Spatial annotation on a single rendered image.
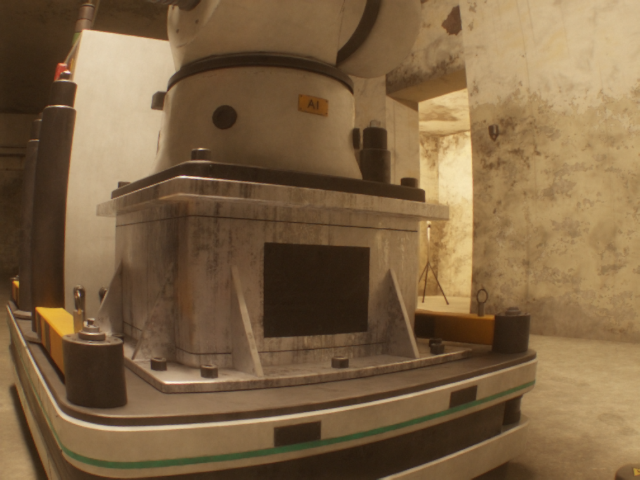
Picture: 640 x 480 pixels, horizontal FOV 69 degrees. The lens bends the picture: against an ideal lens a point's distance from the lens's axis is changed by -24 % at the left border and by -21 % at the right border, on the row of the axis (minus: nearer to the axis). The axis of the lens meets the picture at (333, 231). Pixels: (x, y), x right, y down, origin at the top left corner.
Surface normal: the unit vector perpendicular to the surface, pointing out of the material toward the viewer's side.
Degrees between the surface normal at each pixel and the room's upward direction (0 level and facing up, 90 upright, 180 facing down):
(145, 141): 90
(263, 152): 70
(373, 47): 144
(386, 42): 136
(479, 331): 90
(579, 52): 90
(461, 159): 90
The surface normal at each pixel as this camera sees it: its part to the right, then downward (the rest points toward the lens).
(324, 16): 0.40, 0.61
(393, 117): 0.49, -0.04
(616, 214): -0.87, -0.04
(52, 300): 0.71, -0.02
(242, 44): 0.10, 0.94
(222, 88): -0.18, -0.05
